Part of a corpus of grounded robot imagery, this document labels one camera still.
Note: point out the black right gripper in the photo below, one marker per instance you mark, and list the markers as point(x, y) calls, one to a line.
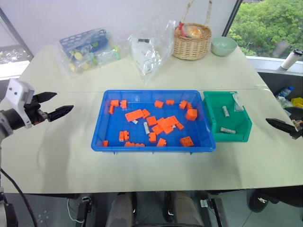
point(299, 132)

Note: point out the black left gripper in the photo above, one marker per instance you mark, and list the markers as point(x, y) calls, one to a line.
point(33, 113)

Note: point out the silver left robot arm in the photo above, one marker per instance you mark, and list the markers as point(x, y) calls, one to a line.
point(5, 124)

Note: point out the green plastic bin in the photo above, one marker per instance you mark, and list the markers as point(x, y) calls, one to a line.
point(227, 120)

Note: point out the clear bag with white item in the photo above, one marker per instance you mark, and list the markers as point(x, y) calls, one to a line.
point(154, 47)

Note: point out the yellow plastic bin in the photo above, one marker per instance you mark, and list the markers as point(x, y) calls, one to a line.
point(297, 101)

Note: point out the clear water bottle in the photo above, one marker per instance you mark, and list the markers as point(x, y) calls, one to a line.
point(285, 91)

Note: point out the clear tube with yellow cap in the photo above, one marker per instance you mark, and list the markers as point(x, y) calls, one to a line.
point(72, 67)
point(78, 56)

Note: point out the clear label card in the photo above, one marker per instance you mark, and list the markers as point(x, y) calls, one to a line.
point(237, 102)

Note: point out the white cylinder with black cap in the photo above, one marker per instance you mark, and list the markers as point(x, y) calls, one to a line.
point(290, 60)

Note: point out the clear bag with tubes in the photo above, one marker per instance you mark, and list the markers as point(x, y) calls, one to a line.
point(90, 54)

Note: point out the small orange building block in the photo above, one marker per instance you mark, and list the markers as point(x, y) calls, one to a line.
point(105, 143)

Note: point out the clear tube with green cap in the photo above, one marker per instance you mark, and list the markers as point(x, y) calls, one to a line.
point(104, 58)

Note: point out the blue test tube rack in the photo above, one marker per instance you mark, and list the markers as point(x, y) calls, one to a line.
point(82, 39)

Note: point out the long orange building block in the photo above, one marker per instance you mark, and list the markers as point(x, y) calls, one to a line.
point(133, 115)

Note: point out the blue plastic tray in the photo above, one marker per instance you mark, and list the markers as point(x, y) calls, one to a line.
point(132, 134)

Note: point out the black rounded object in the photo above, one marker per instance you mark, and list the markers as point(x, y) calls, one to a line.
point(260, 202)

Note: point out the tall orange cube block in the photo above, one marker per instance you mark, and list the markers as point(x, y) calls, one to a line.
point(191, 114)

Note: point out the pale green bowl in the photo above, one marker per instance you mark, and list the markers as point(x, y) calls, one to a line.
point(223, 46)

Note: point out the wide flat orange block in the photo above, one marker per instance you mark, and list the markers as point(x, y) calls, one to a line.
point(167, 121)

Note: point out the wicker basket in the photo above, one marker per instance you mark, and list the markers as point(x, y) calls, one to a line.
point(191, 47)

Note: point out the wrapped bread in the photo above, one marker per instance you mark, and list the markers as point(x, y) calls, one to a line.
point(194, 32)

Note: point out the red packet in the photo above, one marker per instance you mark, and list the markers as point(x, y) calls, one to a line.
point(181, 28)

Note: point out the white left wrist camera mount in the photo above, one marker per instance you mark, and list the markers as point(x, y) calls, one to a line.
point(16, 91)

